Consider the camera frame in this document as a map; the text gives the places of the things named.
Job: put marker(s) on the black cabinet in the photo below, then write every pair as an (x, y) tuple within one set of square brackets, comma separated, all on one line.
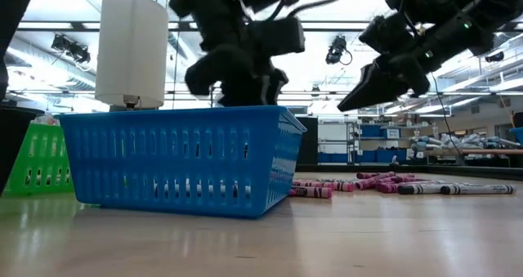
[(309, 142)]

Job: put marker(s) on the black ceiling spotlight cluster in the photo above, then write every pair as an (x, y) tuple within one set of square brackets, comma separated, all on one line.
[(73, 50)]

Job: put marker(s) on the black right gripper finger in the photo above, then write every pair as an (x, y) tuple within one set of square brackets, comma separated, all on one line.
[(376, 87)]

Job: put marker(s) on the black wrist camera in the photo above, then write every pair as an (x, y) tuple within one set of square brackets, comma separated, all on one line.
[(386, 34), (282, 36)]

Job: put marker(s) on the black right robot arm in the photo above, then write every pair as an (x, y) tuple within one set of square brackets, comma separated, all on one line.
[(490, 3)]

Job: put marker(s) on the white cylinder table lamp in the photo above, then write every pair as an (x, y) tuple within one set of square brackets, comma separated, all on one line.
[(130, 44)]

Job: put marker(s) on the blue storage bin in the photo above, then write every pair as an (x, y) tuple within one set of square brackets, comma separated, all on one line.
[(518, 135)]

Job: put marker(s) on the green plastic basket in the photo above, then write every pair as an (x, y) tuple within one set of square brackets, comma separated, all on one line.
[(41, 162)]

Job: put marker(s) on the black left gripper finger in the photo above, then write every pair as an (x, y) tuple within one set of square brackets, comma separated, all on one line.
[(275, 89), (241, 93)]

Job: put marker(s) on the cluttered wooden workbench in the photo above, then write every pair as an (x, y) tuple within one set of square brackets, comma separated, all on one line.
[(470, 151)]

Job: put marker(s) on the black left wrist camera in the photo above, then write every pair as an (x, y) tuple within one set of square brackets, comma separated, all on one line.
[(282, 36)]

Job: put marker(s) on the black plastic basket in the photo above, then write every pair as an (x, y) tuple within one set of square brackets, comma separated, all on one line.
[(16, 146)]

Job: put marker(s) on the small black ceiling camera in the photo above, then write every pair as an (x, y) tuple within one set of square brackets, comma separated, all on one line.
[(494, 57)]

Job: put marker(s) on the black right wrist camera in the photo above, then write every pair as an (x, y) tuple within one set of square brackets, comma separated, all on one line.
[(386, 34)]

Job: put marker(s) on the blue plastic basket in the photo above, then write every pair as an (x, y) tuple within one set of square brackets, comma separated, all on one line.
[(163, 166)]

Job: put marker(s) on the white-wrapped black crayon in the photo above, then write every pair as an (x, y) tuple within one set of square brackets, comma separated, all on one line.
[(421, 189), (478, 189)]

